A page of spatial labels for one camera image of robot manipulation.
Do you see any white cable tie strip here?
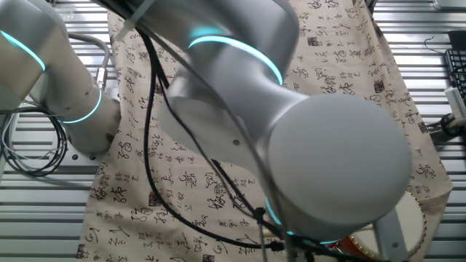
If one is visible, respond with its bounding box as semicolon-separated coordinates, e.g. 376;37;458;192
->
115;0;156;41

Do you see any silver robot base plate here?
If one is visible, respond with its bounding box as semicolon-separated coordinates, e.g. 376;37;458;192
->
48;119;103;162

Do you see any black computer keyboard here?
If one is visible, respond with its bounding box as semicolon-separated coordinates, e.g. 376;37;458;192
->
443;48;466;103

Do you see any grey cable with metal connector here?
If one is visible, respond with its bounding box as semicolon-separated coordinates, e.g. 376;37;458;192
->
67;31;111;91

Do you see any grey flat device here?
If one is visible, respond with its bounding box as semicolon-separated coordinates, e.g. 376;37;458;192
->
433;0;466;12

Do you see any beige calligraphy print cloth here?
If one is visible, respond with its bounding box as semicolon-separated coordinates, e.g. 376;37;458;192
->
75;0;454;262

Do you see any black and white cable bundle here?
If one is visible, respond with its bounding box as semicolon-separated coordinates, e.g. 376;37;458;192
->
0;107;70;178

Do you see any thin black wire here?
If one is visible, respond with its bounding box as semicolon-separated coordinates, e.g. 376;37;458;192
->
423;35;449;56

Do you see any small grey white box device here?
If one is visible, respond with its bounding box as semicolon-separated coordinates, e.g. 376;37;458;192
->
444;86;466;119

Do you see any black cable to gripper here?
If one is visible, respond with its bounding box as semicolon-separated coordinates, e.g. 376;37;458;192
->
94;0;365;262

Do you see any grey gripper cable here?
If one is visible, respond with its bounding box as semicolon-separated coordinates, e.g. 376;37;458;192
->
257;222;298;262

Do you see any red drum with white head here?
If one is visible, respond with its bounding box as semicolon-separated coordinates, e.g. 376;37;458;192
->
329;191;427;262

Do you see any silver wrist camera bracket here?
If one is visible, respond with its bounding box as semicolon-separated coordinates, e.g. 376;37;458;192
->
371;207;411;262

